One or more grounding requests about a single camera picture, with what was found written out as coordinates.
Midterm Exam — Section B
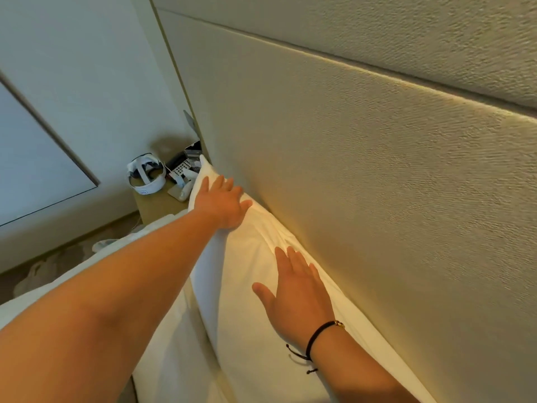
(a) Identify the person's right hand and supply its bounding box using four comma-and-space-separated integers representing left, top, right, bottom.
252, 246, 336, 350

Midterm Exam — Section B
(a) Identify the black cord bracelet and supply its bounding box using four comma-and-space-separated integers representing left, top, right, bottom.
286, 320, 346, 375

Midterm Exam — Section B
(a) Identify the white slipper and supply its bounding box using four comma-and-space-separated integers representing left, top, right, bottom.
92, 238, 121, 253

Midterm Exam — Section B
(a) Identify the person's right forearm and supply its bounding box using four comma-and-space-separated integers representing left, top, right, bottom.
310, 327, 420, 403

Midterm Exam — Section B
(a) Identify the beige wooden nightstand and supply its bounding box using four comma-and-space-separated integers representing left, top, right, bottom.
133, 179, 190, 225

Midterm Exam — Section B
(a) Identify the beige upholstered headboard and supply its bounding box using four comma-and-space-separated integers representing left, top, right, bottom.
149, 0, 537, 403

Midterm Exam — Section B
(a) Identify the white hand controller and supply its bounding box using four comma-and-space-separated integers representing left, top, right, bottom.
167, 169, 196, 202

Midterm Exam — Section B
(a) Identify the white pillow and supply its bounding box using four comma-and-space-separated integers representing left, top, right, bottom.
188, 154, 438, 403

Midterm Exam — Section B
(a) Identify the white bed duvet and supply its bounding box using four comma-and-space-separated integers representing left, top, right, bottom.
0, 209, 229, 403

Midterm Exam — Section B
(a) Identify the white headset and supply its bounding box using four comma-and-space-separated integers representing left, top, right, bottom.
127, 153, 168, 195

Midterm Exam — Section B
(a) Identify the white remote control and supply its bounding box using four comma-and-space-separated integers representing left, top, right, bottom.
169, 158, 194, 177

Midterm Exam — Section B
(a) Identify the white cloth on floor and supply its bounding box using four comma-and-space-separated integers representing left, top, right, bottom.
13, 259, 57, 298

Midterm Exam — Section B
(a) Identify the black box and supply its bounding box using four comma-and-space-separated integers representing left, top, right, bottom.
165, 140, 203, 172

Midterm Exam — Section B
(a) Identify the person's left forearm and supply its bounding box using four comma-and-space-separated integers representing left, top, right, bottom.
0, 209, 223, 403

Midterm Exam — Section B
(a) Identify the person's left hand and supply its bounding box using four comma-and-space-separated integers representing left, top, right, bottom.
192, 175, 253, 230

